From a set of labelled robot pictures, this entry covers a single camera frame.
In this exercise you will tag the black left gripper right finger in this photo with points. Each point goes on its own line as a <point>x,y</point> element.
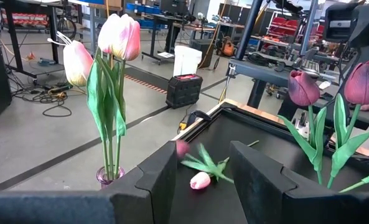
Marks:
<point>280,202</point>

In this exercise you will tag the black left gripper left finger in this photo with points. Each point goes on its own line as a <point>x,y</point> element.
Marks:
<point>125,205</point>

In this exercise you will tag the light pink artificial tulip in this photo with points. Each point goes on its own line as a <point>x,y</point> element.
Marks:
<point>120,35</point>
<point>78,62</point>
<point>199,180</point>

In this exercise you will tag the pink glass vase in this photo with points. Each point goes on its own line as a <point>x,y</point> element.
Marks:
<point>100,178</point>

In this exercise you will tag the red storage bin shelf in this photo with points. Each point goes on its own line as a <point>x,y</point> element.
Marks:
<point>283,26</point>

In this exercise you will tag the black corner clamp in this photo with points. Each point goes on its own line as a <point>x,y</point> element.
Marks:
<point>199,115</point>

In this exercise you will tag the grey side desk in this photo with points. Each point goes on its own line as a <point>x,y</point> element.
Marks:
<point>265,73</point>

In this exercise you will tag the black stand pole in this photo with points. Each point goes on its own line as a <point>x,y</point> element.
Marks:
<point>249,28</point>

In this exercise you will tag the black crate with red top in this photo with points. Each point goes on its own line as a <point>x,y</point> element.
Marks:
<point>184,91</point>

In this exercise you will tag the orange power tool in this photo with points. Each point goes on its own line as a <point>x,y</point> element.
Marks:
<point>227,48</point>

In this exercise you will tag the black workshop desk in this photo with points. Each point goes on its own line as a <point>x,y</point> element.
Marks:
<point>171,23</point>

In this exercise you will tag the black workbench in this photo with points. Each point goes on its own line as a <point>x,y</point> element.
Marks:
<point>10,25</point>

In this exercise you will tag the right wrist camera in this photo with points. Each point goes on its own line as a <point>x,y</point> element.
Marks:
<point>339,23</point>

